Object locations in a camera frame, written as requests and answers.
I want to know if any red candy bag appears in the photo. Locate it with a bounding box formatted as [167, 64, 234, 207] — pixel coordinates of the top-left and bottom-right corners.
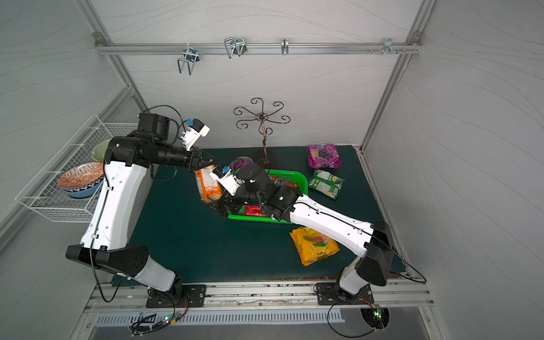
[244, 176, 303, 222]

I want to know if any orange snack packet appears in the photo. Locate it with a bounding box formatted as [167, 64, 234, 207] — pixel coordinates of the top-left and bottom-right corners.
[195, 165, 222, 203]

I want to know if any green plastic basket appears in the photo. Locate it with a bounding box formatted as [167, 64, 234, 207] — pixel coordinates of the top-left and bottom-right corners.
[228, 169, 308, 224]

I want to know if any green tea snack packet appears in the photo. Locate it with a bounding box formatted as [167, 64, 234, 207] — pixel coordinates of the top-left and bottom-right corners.
[308, 169, 344, 200]

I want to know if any yellow mango candy bag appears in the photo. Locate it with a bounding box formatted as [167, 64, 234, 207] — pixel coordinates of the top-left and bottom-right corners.
[290, 227, 340, 266]

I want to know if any purple snack bag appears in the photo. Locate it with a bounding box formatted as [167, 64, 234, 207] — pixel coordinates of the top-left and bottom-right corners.
[307, 144, 341, 169]

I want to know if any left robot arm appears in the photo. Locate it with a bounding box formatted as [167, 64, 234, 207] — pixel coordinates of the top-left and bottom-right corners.
[66, 113, 210, 295]

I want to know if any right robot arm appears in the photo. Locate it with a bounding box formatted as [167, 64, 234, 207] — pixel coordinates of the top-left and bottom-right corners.
[210, 164, 394, 297]

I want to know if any small pink bowl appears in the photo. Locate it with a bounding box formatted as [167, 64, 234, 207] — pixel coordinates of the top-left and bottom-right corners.
[229, 156, 254, 171]

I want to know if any metal jewelry tree stand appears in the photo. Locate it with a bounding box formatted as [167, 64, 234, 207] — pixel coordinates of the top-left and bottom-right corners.
[232, 97, 291, 169]

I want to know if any light green ceramic bowl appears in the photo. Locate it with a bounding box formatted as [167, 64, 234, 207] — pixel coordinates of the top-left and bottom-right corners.
[92, 139, 111, 163]

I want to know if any double prong metal hook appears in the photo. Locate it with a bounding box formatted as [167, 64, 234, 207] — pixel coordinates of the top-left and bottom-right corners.
[177, 46, 200, 75]

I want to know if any blue bowl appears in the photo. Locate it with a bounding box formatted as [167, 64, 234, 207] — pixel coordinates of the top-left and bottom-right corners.
[63, 178, 103, 199]

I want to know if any orange patterned bowl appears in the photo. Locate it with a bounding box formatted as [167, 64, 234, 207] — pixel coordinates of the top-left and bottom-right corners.
[57, 162, 104, 190]

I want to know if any looped metal hook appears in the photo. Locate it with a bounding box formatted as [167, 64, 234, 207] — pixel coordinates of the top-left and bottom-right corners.
[224, 38, 247, 59]

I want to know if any small metal hook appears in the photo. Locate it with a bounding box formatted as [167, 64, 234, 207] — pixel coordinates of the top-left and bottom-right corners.
[280, 38, 289, 55]

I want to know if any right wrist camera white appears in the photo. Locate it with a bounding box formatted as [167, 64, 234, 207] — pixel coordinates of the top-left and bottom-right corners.
[210, 165, 243, 196]

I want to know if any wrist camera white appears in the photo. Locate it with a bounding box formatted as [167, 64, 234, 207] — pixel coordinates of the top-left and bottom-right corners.
[181, 118, 210, 151]
[210, 165, 243, 196]

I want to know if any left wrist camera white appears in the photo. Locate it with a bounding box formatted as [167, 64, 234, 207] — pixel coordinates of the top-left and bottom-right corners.
[181, 118, 210, 151]

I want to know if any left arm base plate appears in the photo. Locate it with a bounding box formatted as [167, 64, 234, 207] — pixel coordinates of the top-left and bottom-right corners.
[145, 284, 207, 308]

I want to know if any right base black cable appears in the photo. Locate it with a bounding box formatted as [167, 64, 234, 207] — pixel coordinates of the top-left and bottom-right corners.
[312, 278, 390, 339]

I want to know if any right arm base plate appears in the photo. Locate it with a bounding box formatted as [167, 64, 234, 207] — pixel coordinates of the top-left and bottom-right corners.
[313, 282, 375, 306]

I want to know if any horizontal aluminium rail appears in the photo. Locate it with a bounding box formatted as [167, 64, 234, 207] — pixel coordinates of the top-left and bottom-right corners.
[96, 41, 423, 57]

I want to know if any white wire wall basket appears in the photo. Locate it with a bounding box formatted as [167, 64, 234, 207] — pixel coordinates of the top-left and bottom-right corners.
[16, 116, 137, 222]

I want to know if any aluminium front frame rail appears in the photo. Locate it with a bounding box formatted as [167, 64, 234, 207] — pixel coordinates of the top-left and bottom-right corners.
[84, 279, 435, 313]

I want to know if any left base cable bundle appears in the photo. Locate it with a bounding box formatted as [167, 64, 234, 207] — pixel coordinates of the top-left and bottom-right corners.
[129, 292, 190, 337]

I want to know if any right metal bracket hook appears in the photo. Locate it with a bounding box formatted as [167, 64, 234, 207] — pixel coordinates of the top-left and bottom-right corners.
[368, 38, 406, 55]

